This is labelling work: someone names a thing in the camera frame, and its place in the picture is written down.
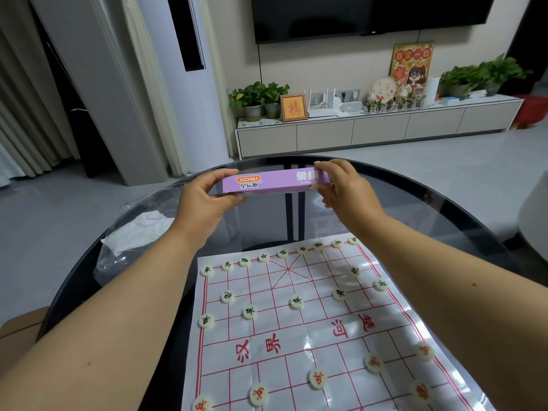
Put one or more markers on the person's right hand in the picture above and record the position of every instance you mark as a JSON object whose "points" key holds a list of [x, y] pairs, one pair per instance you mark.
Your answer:
{"points": [[353, 199]]}

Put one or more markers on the person's left hand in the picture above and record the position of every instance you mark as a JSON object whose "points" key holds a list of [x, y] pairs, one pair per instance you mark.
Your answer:
{"points": [[201, 213]]}

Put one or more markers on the person's right thumb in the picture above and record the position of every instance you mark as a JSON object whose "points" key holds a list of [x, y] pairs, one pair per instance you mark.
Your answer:
{"points": [[322, 195]]}

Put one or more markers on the person's left thumb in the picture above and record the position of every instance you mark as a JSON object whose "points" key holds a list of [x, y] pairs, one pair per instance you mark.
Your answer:
{"points": [[229, 200]]}

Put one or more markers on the long purple cardboard box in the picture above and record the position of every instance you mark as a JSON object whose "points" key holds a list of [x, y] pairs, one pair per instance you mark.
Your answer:
{"points": [[274, 183]]}

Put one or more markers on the person's right forearm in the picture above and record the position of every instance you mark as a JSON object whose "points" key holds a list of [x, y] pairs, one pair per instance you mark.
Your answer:
{"points": [[462, 312]]}

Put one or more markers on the person's left forearm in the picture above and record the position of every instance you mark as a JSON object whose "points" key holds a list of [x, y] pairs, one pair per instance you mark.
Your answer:
{"points": [[111, 329]]}

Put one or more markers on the black table leg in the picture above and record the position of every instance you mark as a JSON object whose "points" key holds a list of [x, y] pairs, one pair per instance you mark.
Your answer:
{"points": [[295, 213]]}

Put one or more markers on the white router with antennas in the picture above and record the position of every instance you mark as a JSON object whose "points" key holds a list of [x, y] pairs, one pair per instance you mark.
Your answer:
{"points": [[320, 111]]}

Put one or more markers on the long beige media cabinet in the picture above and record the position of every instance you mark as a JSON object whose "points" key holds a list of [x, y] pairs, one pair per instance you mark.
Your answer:
{"points": [[376, 130]]}

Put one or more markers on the wooden framed red calligraphy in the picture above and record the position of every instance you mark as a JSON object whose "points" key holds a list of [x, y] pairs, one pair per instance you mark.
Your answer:
{"points": [[293, 108]]}

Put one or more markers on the white box device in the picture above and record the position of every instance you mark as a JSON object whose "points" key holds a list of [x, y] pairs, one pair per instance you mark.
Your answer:
{"points": [[352, 108]]}

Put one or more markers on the white paper towel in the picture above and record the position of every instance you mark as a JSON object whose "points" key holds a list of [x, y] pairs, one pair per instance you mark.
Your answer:
{"points": [[137, 233]]}

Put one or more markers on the white standing air conditioner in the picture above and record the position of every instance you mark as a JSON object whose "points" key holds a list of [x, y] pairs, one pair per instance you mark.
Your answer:
{"points": [[188, 106]]}

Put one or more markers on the green plant in grey pot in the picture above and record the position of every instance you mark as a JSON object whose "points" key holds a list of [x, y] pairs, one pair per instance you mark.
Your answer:
{"points": [[274, 98], [250, 100]]}

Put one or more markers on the group of green-print chess pieces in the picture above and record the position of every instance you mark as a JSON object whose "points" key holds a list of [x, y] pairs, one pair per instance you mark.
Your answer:
{"points": [[297, 302]]}

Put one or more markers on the clear plastic bag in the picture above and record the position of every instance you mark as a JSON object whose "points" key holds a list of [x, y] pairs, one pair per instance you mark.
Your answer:
{"points": [[128, 256]]}

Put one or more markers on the row of small potted figurines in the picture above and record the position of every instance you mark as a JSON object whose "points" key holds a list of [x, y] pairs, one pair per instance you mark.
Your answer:
{"points": [[394, 104]]}

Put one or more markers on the white decorative plate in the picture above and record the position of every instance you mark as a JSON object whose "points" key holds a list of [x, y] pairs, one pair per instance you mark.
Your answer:
{"points": [[384, 88]]}

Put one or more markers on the white chess board sheet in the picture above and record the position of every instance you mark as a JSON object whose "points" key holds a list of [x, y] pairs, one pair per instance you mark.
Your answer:
{"points": [[308, 338]]}

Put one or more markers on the white cylinder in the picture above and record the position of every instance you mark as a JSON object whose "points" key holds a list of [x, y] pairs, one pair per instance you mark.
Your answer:
{"points": [[431, 93]]}

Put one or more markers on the colourful cartoon poster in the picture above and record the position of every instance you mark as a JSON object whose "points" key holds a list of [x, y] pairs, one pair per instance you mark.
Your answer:
{"points": [[412, 68]]}

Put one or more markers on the blue and white flat box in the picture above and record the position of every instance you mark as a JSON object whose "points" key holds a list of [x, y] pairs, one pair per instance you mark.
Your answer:
{"points": [[453, 101]]}

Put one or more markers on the white door panel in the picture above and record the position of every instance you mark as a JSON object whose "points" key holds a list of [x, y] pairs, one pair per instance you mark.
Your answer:
{"points": [[107, 94]]}

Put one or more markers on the green plant in white pot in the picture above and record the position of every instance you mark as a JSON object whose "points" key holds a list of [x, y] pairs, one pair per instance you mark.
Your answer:
{"points": [[460, 79]]}

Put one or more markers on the group of red-print chess pieces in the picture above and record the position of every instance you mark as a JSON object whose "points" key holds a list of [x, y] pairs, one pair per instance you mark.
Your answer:
{"points": [[318, 377]]}

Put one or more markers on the large green leafy plant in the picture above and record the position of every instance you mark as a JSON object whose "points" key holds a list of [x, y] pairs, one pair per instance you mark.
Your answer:
{"points": [[503, 72]]}

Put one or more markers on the beige curtain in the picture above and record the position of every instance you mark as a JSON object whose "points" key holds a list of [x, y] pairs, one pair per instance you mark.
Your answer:
{"points": [[30, 106]]}

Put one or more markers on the red stool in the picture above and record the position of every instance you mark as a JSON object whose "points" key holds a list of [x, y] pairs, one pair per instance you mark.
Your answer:
{"points": [[533, 110]]}

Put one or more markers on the brown cardboard box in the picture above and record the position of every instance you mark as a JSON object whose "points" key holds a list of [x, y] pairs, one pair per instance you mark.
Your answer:
{"points": [[19, 338]]}

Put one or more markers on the grey wall socket panel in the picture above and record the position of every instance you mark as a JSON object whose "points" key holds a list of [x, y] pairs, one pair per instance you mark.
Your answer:
{"points": [[347, 95]]}

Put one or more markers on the black wall television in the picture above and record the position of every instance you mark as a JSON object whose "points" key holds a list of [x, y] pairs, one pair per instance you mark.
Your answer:
{"points": [[368, 14]]}

